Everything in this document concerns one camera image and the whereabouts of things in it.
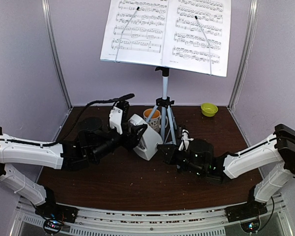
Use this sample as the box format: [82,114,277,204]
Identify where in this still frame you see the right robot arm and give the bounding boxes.
[157,124,295,222]

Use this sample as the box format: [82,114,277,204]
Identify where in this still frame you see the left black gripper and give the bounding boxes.
[90,118,147,162]

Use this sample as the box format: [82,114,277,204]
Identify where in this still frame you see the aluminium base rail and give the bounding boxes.
[14,194,291,236]

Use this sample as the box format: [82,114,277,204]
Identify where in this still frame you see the white tripod stand pole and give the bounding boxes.
[154,66,177,145]

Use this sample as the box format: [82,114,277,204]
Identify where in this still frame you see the green bowl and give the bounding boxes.
[201,103,218,118]

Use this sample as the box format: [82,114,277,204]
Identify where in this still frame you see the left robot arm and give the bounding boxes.
[0,117,148,223]

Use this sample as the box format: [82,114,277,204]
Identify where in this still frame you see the yellow patterned mug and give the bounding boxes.
[143,108,162,133]

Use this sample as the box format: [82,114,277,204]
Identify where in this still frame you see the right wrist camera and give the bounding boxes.
[177,126,194,151]

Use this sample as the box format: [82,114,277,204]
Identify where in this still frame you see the sheet music page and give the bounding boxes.
[100,0,169,66]
[162,0,232,77]

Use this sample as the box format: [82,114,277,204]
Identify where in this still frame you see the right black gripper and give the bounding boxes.
[158,144,205,177]

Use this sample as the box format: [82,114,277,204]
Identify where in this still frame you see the white metronome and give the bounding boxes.
[128,114,163,161]

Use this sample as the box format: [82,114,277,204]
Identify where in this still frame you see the right wire page holder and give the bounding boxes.
[194,15,213,76]

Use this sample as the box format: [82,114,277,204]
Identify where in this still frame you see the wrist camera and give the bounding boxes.
[177,126,194,151]
[109,100,130,135]

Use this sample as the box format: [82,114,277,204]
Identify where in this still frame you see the white perforated music stand desk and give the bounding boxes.
[100,0,232,78]

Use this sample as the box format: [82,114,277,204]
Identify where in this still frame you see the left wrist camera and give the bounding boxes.
[109,100,130,135]

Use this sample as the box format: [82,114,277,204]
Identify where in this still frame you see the wire page holder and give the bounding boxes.
[194,15,213,76]
[114,6,141,62]

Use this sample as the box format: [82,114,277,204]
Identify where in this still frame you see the left wire page holder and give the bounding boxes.
[114,6,141,62]

